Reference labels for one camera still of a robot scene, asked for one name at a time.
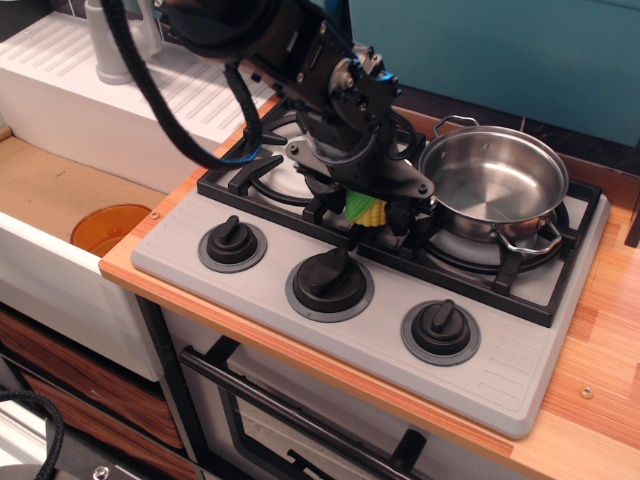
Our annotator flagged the orange sink drain plug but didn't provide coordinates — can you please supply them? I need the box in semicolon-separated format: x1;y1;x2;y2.
70;204;151;257

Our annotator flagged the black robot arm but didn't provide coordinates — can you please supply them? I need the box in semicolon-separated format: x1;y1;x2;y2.
159;1;434;235

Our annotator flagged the black middle stove knob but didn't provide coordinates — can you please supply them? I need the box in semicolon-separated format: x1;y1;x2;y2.
285;248;375;323

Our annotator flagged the black right stove knob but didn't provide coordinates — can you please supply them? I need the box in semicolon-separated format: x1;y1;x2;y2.
401;299;481;367

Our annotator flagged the wood grain drawer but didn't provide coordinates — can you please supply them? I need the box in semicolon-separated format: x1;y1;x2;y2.
1;308;198;479

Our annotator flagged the black stove knob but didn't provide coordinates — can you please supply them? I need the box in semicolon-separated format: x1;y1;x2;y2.
285;248;375;323
198;215;267;274
401;299;481;367

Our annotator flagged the white toy sink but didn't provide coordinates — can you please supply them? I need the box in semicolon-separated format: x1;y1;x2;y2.
0;10;292;383

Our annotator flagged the black left burner grate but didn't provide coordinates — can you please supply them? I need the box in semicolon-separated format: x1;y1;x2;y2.
197;100;426;250

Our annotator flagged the toy oven door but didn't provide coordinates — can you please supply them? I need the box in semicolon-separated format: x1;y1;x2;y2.
163;310;519;479

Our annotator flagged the black burner grate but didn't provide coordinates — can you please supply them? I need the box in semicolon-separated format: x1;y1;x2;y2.
358;180;608;327
197;100;426;250

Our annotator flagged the green yellow toy corncob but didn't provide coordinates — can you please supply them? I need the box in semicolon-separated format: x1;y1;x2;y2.
344;190;387;228

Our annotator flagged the grey toy stove top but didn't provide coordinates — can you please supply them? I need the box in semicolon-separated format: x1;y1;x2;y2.
130;93;612;441

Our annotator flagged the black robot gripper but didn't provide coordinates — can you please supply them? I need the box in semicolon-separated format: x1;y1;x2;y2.
286;123;435;236

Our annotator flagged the black braided cable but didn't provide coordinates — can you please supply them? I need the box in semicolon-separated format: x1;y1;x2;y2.
0;388;66;480

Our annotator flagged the black right burner grate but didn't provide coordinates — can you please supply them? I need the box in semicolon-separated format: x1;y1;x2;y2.
358;180;608;327

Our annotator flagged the black left stove knob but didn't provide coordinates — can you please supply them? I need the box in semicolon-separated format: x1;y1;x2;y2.
198;215;267;274

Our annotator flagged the stainless steel pot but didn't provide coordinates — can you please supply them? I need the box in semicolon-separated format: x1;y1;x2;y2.
418;115;569;255

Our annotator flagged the grey toy faucet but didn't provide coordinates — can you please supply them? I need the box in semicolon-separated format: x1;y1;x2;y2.
85;0;162;85

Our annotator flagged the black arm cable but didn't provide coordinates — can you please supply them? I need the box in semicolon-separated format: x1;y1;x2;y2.
99;0;266;171

